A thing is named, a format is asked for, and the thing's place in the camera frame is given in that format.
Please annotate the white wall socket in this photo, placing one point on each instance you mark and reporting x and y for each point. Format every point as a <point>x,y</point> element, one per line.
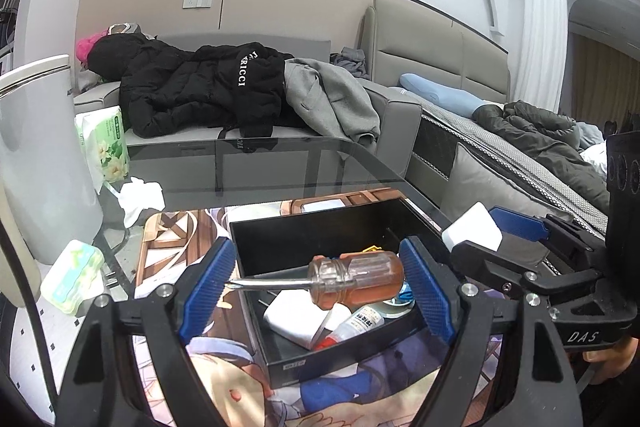
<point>197,0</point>

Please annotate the white glue bottle red cap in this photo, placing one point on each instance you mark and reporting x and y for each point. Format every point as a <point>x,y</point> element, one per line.
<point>362,319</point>

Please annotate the beige padded headboard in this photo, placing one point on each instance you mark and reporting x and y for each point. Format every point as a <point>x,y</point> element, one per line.
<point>425,47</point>

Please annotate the white rectangular block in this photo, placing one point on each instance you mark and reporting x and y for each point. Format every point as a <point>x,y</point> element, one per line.
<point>472,227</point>

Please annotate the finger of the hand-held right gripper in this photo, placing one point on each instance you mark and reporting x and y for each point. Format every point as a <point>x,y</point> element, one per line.
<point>495,262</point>
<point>517,223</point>

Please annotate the black storage box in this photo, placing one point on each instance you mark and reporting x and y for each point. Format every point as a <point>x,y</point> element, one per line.
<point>280,237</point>

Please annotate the grey coat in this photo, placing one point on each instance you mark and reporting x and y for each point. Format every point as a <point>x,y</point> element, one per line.
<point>335,97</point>

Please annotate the person's right hand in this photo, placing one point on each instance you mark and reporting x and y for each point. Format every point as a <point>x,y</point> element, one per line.
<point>612,359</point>

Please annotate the grey bed mattress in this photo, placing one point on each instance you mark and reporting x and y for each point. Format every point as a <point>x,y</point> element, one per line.
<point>450,132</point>

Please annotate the dark grey clothes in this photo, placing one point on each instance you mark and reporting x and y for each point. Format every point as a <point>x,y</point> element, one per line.
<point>350,59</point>

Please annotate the beige bin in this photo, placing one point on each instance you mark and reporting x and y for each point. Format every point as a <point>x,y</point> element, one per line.
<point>15,257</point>

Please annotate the small blue white bottle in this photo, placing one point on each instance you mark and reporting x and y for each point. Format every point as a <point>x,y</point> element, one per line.
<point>402,294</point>

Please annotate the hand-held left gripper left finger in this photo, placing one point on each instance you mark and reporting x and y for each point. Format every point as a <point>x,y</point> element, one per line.
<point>207,289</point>

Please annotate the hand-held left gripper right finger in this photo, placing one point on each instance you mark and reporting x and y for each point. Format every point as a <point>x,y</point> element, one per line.
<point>427,289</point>

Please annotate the green tissue pack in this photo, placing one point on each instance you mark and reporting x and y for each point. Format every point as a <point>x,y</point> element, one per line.
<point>107,142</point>

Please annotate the printed cartoon desk mat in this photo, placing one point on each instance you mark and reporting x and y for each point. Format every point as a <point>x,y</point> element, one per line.
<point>165,247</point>

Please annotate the white curtain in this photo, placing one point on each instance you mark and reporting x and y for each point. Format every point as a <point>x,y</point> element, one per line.
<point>542,32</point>

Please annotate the pink cloth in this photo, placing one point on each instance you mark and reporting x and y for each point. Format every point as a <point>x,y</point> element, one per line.
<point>87,47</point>

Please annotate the crumpled white tissue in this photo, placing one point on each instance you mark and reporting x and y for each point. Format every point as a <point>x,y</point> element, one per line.
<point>142,199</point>

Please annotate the green wet wipes box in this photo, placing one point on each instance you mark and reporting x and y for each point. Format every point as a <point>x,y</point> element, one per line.
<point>72,277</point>

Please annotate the grey sofa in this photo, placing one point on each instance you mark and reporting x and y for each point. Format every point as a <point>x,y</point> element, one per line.
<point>395,122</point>

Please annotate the dark olive jacket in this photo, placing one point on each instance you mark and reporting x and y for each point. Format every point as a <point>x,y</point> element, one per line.
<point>545,142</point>

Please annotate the white paper card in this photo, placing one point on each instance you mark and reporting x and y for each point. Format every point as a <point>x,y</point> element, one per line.
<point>295,319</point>

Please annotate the light blue pillow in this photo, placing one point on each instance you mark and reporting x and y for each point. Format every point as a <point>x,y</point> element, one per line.
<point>440,94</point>

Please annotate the black puffer jacket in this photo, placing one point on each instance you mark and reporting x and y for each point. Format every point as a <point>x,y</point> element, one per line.
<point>200,87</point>

